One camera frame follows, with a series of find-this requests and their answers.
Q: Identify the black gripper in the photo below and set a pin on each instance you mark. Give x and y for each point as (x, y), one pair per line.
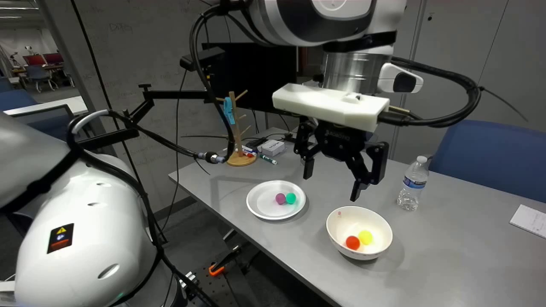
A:
(340, 143)

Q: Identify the yellow ball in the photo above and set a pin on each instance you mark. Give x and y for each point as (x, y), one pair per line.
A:
(365, 237)

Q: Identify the orange ball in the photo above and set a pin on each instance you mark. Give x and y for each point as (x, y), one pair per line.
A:
(352, 242)

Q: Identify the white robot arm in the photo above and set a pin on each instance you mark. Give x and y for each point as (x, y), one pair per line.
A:
(92, 240)

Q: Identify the white bowl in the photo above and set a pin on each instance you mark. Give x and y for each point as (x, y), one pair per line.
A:
(350, 220)

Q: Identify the white plate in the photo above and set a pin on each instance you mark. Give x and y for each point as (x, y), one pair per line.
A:
(261, 199)

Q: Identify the green ball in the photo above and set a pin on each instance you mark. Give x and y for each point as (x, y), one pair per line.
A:
(290, 198)

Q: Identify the purple ball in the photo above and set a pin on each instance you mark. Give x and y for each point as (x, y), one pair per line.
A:
(280, 198)

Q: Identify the small white box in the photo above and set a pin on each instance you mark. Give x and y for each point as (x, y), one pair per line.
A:
(272, 147)

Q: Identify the clear plastic water bottle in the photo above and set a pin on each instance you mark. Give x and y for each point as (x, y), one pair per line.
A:
(413, 182)

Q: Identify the wooden mug tree stand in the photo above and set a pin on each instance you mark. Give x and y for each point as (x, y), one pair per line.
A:
(241, 155)

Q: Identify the black monitor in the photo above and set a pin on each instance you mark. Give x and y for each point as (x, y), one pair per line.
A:
(254, 72)

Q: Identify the orange black clamp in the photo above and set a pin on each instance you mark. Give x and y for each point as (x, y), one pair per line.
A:
(219, 268)

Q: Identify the blue office chair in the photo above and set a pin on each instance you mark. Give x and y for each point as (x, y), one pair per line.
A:
(497, 155)

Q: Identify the white paper sheet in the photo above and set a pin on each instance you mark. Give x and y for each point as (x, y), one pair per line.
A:
(531, 220)

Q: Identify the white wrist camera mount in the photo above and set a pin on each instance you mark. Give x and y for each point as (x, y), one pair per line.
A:
(335, 106)

